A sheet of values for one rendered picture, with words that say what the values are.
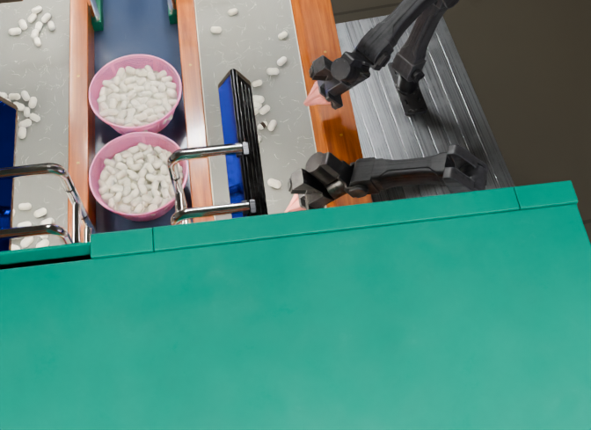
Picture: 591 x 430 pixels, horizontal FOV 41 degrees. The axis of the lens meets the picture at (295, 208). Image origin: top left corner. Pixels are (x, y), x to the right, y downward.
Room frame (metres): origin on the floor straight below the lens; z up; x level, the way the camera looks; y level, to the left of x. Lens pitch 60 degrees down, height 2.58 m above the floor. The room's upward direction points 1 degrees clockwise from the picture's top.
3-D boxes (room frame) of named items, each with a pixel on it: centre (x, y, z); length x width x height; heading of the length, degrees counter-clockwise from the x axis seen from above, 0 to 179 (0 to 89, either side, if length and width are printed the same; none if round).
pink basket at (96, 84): (1.41, 0.46, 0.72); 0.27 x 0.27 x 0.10
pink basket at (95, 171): (1.13, 0.42, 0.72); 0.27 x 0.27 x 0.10
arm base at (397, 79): (1.50, -0.33, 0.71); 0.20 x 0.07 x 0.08; 13
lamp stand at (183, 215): (0.90, 0.19, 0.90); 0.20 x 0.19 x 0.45; 8
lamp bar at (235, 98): (0.90, 0.11, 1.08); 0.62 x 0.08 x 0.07; 8
